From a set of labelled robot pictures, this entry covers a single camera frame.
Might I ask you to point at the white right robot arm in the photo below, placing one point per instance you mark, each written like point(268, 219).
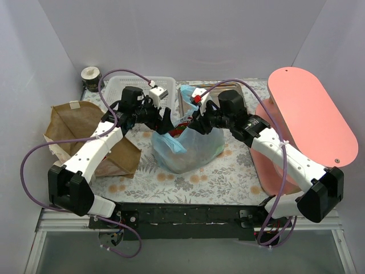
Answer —
point(321, 188)

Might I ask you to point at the brown paper bag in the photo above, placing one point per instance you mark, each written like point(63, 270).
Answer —
point(79, 119)

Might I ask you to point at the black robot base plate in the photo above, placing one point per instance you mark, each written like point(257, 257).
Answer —
point(191, 221)

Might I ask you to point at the floral patterned table mat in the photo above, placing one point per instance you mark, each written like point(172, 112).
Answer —
point(232, 177)

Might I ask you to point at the stainless steel tray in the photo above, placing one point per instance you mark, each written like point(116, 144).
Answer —
point(185, 107)

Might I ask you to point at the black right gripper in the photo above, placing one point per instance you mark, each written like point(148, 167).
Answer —
point(202, 120)

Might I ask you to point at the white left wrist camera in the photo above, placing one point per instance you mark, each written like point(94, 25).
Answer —
point(157, 94)

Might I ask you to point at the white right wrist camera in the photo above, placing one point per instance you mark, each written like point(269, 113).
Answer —
point(199, 98)

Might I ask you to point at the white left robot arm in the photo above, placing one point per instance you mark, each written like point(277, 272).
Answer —
point(69, 184)

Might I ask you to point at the light blue plastic grocery bag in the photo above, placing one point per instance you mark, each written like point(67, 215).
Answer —
point(187, 152)

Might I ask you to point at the pink two-tier shelf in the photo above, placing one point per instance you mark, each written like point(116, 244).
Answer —
point(300, 108)

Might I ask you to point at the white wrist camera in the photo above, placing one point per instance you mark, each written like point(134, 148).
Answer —
point(199, 98)
point(157, 94)

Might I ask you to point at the red toy lobster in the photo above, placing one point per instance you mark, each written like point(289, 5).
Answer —
point(176, 132)

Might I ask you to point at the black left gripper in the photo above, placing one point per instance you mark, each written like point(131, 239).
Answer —
point(157, 119)

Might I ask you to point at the white plastic perforated basket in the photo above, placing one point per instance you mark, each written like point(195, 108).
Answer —
point(116, 84)

